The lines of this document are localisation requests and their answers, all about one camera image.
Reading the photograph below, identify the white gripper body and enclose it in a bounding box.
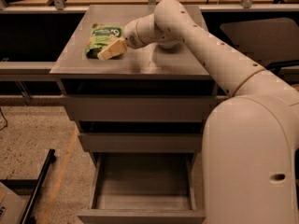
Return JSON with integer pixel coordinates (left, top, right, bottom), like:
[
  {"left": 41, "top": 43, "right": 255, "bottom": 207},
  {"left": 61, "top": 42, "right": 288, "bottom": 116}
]
[{"left": 123, "top": 20, "right": 144, "bottom": 49}]

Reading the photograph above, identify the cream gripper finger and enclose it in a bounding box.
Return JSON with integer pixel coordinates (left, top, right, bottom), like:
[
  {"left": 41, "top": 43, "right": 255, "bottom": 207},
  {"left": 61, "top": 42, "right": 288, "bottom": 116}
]
[{"left": 97, "top": 38, "right": 127, "bottom": 61}]

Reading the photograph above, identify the green rice chip bag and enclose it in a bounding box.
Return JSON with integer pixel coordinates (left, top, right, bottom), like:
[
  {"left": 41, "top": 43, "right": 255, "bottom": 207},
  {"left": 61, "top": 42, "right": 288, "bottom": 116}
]
[{"left": 85, "top": 23, "right": 124, "bottom": 59}]

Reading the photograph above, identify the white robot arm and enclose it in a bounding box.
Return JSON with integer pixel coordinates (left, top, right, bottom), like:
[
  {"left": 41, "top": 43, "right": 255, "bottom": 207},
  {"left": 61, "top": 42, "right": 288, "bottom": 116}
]
[{"left": 98, "top": 0, "right": 299, "bottom": 224}]

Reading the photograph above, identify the grey drawer cabinet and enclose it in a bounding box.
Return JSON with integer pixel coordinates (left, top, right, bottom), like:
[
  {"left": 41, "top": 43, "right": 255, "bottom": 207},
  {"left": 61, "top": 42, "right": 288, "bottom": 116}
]
[{"left": 50, "top": 6, "right": 223, "bottom": 161}]

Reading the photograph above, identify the grey top drawer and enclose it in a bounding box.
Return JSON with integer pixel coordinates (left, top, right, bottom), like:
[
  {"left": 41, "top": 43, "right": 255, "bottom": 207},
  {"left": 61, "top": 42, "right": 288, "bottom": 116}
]
[{"left": 63, "top": 95, "right": 217, "bottom": 122}]

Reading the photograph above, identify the grey middle drawer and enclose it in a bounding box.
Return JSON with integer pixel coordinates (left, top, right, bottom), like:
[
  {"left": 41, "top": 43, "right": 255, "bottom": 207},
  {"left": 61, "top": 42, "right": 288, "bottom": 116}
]
[{"left": 78, "top": 133, "right": 202, "bottom": 153}]

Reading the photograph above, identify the grey open bottom drawer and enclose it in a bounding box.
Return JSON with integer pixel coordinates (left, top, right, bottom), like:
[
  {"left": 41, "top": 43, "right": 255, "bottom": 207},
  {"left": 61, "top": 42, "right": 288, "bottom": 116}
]
[{"left": 78, "top": 153, "right": 205, "bottom": 224}]

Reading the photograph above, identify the white bowl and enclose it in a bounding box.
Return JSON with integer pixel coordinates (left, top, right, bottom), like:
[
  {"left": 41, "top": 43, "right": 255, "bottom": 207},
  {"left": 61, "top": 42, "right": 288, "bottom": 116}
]
[{"left": 159, "top": 41, "right": 178, "bottom": 49}]

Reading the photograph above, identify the black office chair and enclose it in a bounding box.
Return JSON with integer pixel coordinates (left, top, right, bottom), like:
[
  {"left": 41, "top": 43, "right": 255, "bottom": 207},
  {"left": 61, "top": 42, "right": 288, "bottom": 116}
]
[{"left": 221, "top": 18, "right": 299, "bottom": 67}]

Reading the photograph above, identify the grey box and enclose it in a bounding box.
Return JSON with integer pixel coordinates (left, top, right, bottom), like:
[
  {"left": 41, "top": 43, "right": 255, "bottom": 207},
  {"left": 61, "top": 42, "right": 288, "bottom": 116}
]
[{"left": 0, "top": 183, "right": 25, "bottom": 224}]

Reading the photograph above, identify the black metal stand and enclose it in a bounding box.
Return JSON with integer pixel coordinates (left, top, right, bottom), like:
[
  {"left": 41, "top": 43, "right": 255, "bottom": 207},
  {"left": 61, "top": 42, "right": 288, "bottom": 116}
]
[{"left": 0, "top": 149, "right": 56, "bottom": 224}]

